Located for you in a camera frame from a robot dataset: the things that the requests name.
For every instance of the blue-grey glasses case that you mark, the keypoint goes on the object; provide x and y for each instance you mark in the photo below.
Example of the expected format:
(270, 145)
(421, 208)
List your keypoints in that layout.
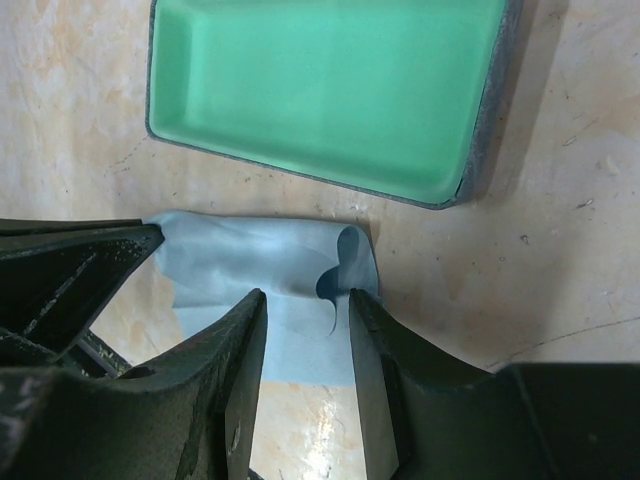
(392, 98)

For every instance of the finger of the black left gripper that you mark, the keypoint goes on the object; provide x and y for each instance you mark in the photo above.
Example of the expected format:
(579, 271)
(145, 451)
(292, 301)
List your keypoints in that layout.
(57, 277)

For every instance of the light blue cleaning cloth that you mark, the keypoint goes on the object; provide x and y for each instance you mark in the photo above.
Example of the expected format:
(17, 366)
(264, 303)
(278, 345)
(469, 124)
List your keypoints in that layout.
(306, 269)

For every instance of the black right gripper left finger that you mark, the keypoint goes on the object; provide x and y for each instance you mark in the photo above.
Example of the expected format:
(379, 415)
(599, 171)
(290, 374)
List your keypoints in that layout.
(188, 413)

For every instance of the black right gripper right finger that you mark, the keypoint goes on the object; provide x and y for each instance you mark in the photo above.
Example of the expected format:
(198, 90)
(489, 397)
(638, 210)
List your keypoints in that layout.
(425, 414)

